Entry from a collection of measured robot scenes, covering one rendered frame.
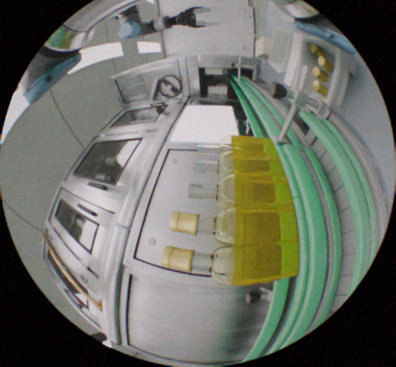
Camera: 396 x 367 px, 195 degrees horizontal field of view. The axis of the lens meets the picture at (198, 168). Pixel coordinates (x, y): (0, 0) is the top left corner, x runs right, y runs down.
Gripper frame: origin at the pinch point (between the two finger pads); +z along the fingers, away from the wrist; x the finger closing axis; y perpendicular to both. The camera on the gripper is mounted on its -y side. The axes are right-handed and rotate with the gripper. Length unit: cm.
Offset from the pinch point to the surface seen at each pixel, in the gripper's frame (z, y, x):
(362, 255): 13, -64, 8
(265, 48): 27.9, 22.4, 15.5
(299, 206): 13, -58, 20
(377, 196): 22, -59, 9
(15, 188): -163, -92, -3
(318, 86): 27.9, -29.3, 12.9
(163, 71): -45, 41, 40
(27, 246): -163, -151, 12
